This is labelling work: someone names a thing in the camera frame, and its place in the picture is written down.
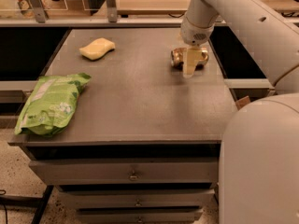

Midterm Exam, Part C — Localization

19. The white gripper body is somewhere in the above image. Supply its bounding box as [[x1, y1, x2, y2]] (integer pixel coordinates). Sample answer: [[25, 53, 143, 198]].
[[180, 12, 217, 47]]

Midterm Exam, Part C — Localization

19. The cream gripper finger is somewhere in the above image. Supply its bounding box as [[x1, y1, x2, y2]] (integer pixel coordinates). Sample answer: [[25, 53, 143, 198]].
[[182, 48, 203, 78]]

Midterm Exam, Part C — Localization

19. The crushed orange soda can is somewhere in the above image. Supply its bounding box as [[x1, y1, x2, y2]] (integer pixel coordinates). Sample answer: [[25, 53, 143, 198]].
[[171, 48, 209, 69]]

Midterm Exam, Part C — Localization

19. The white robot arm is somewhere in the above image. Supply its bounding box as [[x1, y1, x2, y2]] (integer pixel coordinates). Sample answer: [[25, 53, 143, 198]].
[[181, 0, 299, 224]]

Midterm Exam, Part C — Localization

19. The cardboard box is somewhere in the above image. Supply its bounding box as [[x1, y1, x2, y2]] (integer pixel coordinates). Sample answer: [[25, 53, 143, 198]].
[[235, 96, 250, 110]]

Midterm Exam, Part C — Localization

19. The yellow sponge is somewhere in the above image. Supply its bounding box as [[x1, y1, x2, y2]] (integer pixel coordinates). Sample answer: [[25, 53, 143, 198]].
[[79, 38, 116, 61]]

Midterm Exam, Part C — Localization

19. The grey drawer cabinet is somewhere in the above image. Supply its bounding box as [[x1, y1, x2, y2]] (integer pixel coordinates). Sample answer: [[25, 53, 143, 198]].
[[7, 27, 239, 224]]

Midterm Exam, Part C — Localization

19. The top drawer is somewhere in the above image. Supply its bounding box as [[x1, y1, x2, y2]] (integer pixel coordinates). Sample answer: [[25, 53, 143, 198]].
[[29, 158, 219, 186]]

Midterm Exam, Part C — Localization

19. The drawer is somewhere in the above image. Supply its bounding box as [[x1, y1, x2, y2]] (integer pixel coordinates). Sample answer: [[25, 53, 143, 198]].
[[29, 158, 219, 186], [60, 189, 215, 209], [77, 207, 203, 224]]

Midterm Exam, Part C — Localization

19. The clear acrylic panel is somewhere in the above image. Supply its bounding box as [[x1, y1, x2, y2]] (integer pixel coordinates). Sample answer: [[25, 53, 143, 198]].
[[0, 0, 106, 20]]

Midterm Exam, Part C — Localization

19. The green snack bag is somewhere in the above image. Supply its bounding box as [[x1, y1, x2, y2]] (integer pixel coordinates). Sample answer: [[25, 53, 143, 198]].
[[14, 73, 91, 137]]

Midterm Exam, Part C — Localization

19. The bottom drawer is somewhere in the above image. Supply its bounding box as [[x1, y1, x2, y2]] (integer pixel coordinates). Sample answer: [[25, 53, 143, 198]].
[[77, 207, 203, 224]]

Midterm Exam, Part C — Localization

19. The middle drawer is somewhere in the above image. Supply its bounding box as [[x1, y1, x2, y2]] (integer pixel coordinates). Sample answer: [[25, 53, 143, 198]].
[[60, 189, 215, 209]]

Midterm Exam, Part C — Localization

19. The middle grey metal post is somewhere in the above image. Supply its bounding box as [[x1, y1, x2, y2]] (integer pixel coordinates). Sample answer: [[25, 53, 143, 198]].
[[106, 0, 118, 22]]

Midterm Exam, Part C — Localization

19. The grey metal post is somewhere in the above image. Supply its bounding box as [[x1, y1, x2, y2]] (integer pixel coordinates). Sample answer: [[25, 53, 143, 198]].
[[30, 0, 47, 23], [106, 0, 118, 22]]

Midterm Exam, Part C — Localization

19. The left grey metal post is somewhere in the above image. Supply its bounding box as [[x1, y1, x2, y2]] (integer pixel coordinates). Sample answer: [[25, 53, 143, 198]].
[[30, 0, 47, 23]]

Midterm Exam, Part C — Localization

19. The black cable on floor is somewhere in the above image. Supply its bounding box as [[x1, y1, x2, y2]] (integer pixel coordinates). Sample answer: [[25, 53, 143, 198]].
[[0, 189, 9, 224]]

